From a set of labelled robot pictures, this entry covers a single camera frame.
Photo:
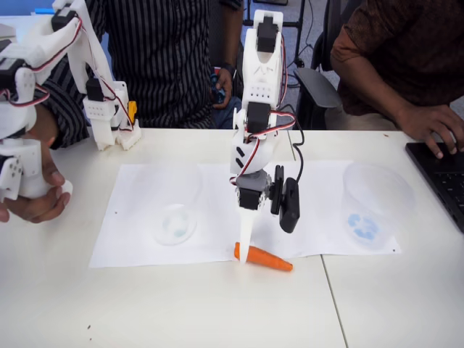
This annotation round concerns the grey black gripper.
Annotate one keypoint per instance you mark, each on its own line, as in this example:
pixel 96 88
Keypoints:
pixel 248 200

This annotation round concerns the orange carrot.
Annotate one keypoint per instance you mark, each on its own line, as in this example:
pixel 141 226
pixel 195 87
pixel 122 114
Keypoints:
pixel 268 259

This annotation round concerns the small blue object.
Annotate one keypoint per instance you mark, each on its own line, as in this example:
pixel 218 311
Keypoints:
pixel 218 94

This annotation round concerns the white leader robot arm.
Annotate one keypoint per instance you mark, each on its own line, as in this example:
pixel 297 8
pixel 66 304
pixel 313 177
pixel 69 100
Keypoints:
pixel 88 54

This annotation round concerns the brown-shirt person's right forearm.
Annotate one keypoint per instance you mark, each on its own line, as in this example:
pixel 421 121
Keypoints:
pixel 377 90

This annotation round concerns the white follower robot arm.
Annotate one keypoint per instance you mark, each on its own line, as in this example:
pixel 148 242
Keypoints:
pixel 261 76

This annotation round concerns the striped-shirt person's left forearm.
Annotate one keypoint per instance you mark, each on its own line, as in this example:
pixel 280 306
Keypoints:
pixel 230 36

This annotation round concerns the striped-shirt person's left hand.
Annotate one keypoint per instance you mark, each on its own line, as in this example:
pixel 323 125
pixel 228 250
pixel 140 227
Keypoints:
pixel 229 85

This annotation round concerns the striped-shirt person's right hand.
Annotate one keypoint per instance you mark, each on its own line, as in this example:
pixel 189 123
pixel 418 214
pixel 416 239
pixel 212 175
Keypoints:
pixel 36 210

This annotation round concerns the brown-shirt person's right hand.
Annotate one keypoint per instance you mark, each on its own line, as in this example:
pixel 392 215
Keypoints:
pixel 431 127

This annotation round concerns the black webcam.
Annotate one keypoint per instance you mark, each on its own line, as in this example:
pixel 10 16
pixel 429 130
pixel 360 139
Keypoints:
pixel 290 206

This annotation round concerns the white paper sheet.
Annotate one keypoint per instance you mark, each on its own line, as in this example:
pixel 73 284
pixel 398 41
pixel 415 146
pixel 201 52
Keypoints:
pixel 311 203

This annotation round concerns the clear cup with green mark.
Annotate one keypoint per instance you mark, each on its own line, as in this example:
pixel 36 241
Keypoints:
pixel 174 225

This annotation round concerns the clear cup with blue mark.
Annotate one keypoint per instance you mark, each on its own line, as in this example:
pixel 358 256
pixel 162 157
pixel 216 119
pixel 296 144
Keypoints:
pixel 364 227

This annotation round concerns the black office chair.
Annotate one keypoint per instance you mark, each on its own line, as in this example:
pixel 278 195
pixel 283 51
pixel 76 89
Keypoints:
pixel 319 90

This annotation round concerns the black wrist watch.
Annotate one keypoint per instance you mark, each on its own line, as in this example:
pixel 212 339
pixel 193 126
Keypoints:
pixel 228 67

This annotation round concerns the yellow table clamp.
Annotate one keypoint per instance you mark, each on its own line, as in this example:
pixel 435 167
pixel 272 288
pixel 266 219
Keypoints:
pixel 132 110

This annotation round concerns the person in striped shirt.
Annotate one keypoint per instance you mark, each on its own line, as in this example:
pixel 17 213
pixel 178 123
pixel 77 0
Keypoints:
pixel 156 65

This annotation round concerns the black laptop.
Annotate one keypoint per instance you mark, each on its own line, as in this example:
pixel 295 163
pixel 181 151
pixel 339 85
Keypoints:
pixel 446 181

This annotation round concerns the person in brown shirt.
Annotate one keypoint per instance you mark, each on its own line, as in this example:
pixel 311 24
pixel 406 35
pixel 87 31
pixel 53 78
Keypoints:
pixel 406 43

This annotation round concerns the white background desk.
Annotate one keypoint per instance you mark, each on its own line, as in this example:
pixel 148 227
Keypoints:
pixel 25 21

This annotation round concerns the white flat device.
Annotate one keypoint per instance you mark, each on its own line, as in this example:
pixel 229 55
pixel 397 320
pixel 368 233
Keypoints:
pixel 7 30

